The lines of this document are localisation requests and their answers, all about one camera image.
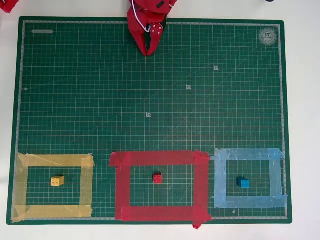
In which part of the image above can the white servo cable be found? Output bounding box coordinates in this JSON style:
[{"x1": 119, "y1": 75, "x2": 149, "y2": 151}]
[{"x1": 131, "y1": 0, "x2": 152, "y2": 33}]

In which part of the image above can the green cutting mat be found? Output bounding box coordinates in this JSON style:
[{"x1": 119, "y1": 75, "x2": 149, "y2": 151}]
[{"x1": 6, "y1": 16, "x2": 293, "y2": 226}]

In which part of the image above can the red leader arm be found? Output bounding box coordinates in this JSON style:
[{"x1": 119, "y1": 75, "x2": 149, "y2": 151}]
[{"x1": 0, "y1": 0, "x2": 20, "y2": 14}]

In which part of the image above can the blue toy brick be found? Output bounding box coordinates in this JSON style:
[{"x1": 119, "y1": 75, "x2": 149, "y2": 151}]
[{"x1": 236, "y1": 176, "x2": 250, "y2": 189}]

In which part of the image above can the blue tape square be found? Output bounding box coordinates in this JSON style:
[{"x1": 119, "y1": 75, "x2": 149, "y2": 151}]
[{"x1": 210, "y1": 147, "x2": 289, "y2": 209}]

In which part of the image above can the yellow tape square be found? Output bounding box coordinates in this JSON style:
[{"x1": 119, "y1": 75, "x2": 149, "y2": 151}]
[{"x1": 11, "y1": 152, "x2": 96, "y2": 223}]

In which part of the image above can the yellow toy brick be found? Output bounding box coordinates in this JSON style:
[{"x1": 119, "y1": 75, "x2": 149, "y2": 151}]
[{"x1": 50, "y1": 175, "x2": 65, "y2": 187}]

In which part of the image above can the red tape square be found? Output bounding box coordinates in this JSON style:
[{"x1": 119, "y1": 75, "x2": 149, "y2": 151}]
[{"x1": 108, "y1": 149, "x2": 213, "y2": 230}]

